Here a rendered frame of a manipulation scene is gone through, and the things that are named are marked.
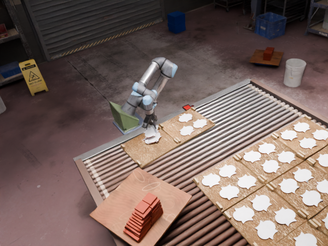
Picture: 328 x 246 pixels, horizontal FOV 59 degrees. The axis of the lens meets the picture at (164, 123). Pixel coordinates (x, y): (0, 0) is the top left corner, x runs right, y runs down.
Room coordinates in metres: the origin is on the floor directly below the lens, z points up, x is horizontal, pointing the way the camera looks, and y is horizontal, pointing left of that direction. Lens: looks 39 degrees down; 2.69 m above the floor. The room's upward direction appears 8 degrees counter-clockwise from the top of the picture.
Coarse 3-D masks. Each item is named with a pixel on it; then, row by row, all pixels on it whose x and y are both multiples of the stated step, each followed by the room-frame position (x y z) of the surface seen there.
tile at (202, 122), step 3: (198, 120) 2.13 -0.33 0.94; (201, 120) 2.13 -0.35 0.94; (204, 120) 2.12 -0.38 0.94; (195, 123) 2.09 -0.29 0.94; (198, 123) 2.08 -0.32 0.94; (201, 123) 2.08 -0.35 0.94; (204, 123) 2.07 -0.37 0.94; (195, 126) 2.05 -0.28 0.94; (198, 126) 2.04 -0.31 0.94; (201, 126) 2.03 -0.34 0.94
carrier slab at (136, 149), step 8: (144, 136) 2.02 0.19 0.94; (168, 136) 1.97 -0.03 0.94; (128, 144) 1.93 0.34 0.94; (136, 144) 1.92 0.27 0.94; (144, 144) 1.90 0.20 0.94; (152, 144) 1.89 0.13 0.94; (160, 144) 1.88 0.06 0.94; (168, 144) 1.86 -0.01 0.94; (176, 144) 1.85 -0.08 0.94; (128, 152) 1.83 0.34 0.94; (136, 152) 1.82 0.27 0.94; (144, 152) 1.81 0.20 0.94; (152, 152) 1.79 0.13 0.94; (160, 152) 1.78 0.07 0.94; (136, 160) 1.73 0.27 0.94; (144, 160) 1.71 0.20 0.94; (152, 160) 1.70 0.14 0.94
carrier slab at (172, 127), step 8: (184, 112) 2.29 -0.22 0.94; (192, 112) 2.28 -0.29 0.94; (168, 120) 2.20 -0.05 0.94; (176, 120) 2.19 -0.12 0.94; (192, 120) 2.15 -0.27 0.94; (208, 120) 2.12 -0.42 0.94; (168, 128) 2.08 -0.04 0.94; (176, 128) 2.07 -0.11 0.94; (200, 128) 2.02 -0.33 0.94; (208, 128) 2.01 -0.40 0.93; (176, 136) 1.96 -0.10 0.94; (184, 136) 1.94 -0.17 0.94; (192, 136) 1.93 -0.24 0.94
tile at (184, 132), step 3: (186, 126) 2.06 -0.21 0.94; (189, 126) 2.06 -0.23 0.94; (183, 129) 2.03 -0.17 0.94; (186, 129) 2.02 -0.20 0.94; (189, 129) 2.02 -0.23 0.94; (192, 129) 2.01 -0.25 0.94; (183, 132) 1.99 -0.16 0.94; (186, 132) 1.98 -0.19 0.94; (189, 132) 1.98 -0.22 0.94; (183, 135) 1.95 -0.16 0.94; (186, 135) 1.95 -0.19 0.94; (189, 135) 1.94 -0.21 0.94
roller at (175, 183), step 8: (288, 120) 1.99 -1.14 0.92; (272, 128) 1.91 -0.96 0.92; (256, 136) 1.83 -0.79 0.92; (264, 136) 1.85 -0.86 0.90; (240, 144) 1.76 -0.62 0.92; (248, 144) 1.76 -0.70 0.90; (232, 152) 1.69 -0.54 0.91; (216, 160) 1.62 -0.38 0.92; (200, 168) 1.55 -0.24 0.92; (184, 176) 1.50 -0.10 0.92; (192, 176) 1.50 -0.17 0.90; (176, 184) 1.44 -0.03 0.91
